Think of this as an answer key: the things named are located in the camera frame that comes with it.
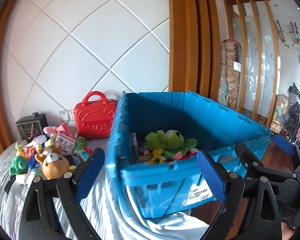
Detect brown bear plush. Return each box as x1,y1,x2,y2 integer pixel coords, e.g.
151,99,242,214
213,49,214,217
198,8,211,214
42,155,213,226
34,145,76,180

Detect light green frog plush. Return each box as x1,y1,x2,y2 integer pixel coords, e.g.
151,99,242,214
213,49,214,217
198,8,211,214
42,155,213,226
145,129,197,160

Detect yellow snowball clamp toy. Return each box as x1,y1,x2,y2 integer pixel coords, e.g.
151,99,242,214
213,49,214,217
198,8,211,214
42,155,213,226
148,148,165,165

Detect teal plush with blue hair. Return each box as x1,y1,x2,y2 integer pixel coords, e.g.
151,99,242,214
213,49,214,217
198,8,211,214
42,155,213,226
26,155,45,182

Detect dark green plush toy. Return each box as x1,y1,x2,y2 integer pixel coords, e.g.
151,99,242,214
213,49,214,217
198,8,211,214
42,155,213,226
9,155,29,175

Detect striped grey tablecloth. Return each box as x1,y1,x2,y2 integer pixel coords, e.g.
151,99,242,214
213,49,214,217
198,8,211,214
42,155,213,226
0,137,211,240

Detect teal and red toothpaste box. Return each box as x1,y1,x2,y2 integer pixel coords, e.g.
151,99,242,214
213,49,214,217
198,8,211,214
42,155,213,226
76,146,93,161

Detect yellow duck plush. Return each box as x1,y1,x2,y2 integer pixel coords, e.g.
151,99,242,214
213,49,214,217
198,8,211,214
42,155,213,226
15,140,31,160

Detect pink white carton box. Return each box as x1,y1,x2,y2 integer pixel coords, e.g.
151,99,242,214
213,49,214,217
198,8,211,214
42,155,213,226
55,132,76,155

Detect green card package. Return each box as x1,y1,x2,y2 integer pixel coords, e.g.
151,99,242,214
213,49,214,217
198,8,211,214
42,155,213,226
72,136,86,155

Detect pink pig plush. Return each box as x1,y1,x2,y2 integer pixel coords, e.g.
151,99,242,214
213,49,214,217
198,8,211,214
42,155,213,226
43,126,57,137

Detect blue plastic storage crate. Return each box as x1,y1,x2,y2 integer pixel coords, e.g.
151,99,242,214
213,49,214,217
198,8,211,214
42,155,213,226
106,92,271,218

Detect black gift box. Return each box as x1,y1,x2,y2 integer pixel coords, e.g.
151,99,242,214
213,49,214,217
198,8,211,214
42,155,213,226
15,112,48,142

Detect red bear suitcase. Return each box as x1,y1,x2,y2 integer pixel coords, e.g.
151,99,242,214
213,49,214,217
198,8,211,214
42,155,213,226
74,91,117,139

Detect rolled patterned carpet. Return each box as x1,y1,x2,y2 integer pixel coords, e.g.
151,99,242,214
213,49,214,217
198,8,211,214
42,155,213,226
217,39,242,111

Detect wooden slat room divider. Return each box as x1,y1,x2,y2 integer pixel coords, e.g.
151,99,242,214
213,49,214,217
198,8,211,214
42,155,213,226
223,0,280,126

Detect white wall socket panel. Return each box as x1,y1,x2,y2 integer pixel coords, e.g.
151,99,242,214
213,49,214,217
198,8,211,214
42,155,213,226
59,109,75,121

